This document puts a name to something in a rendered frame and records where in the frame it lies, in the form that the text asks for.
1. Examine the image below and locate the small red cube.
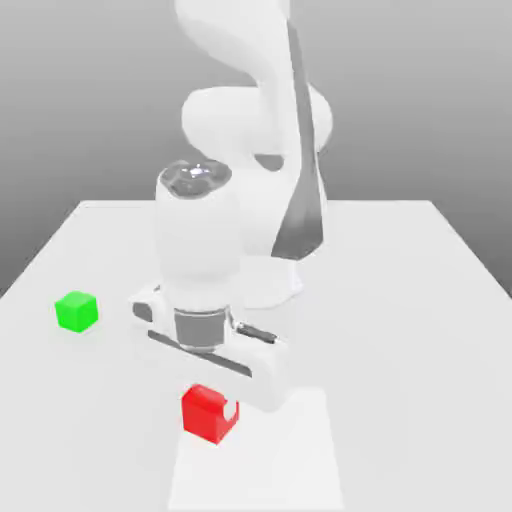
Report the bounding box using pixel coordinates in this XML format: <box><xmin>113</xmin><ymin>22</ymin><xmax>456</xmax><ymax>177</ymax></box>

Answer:
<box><xmin>181</xmin><ymin>383</ymin><xmax>240</xmax><ymax>446</ymax></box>

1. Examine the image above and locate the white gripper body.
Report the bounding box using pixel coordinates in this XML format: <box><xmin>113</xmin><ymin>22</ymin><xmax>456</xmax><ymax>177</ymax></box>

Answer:
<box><xmin>137</xmin><ymin>328</ymin><xmax>291</xmax><ymax>414</ymax></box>

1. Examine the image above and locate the small green cube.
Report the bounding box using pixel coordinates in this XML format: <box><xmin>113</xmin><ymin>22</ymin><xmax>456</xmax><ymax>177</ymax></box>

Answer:
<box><xmin>54</xmin><ymin>290</ymin><xmax>100</xmax><ymax>334</ymax></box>

